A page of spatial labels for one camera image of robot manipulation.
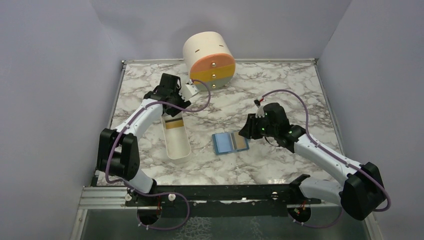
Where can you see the blue leather card holder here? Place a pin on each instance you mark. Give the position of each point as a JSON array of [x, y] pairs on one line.
[[223, 144]]

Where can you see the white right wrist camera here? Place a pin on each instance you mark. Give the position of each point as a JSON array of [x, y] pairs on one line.
[[260, 112]]

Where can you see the gold credit card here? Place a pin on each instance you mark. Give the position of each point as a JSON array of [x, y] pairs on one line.
[[239, 142]]

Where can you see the gold card in tray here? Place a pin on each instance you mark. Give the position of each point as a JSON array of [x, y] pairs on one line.
[[174, 123]]

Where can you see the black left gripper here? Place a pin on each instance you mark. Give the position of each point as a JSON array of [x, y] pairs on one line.
[[182, 103]]

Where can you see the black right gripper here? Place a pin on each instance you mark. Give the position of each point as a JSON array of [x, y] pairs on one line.
[[249, 130]]

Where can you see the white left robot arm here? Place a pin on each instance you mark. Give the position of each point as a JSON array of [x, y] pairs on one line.
[[118, 149]]

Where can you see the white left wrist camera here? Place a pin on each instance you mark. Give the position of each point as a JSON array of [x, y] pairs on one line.
[[187, 91]]

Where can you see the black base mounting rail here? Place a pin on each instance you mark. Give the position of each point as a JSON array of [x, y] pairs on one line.
[[216, 201]]

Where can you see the long white card tray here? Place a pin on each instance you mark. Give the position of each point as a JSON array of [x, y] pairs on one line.
[[176, 140]]

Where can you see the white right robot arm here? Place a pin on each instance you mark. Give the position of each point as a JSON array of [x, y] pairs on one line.
[[358, 188]]

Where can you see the round three-drawer mini cabinet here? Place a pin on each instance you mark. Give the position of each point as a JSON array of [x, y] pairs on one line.
[[208, 59]]

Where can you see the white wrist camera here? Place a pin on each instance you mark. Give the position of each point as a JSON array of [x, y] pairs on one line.
[[187, 91], [260, 112]]

